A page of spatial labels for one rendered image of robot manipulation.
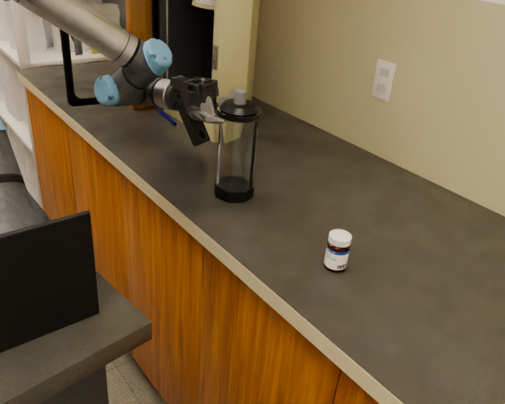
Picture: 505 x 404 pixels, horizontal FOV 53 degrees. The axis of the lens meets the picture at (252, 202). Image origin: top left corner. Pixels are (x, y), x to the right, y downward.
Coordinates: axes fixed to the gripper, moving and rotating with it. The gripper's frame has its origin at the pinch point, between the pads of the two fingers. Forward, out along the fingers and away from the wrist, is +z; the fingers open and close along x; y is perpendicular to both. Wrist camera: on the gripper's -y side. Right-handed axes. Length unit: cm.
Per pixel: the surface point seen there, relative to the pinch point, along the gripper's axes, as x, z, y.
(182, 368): -12, -12, -77
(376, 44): 57, 8, 11
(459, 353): -16, 61, -26
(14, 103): 42, -185, -37
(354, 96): 58, 2, -6
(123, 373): -5, -53, -110
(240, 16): 27.4, -20.7, 19.0
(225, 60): 23.4, -22.9, 7.3
